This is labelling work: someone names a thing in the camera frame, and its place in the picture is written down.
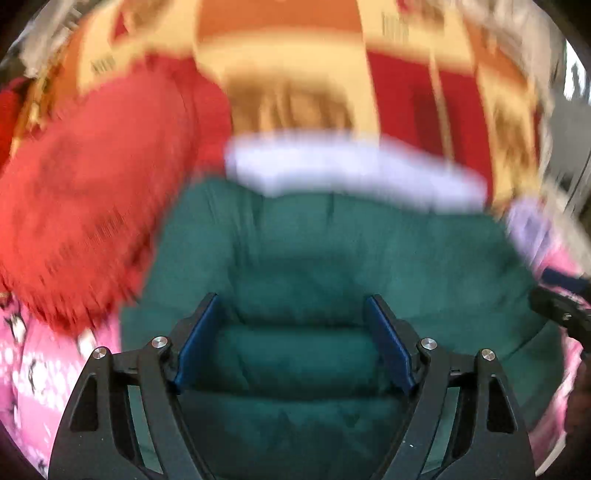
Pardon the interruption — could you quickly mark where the green puffer jacket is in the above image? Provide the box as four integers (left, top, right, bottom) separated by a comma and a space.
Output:
120, 180, 563, 479

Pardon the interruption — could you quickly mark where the lavender fleece garment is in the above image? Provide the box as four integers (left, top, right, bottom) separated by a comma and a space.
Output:
503, 197, 556, 270

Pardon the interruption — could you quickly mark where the pink penguin bedsheet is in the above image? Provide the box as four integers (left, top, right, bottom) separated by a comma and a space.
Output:
1, 294, 121, 476

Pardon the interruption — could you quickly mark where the lavender folded garment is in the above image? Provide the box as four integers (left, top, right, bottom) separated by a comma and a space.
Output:
224, 132, 488, 213

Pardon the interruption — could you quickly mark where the orange red rose blanket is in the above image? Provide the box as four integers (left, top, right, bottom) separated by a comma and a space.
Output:
15, 1, 543, 206

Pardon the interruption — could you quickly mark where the red ruffled pillow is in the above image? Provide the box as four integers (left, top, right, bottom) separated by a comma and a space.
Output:
1, 55, 231, 337

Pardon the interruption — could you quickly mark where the beige floral quilt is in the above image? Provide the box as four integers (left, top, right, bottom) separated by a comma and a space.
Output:
443, 0, 569, 93

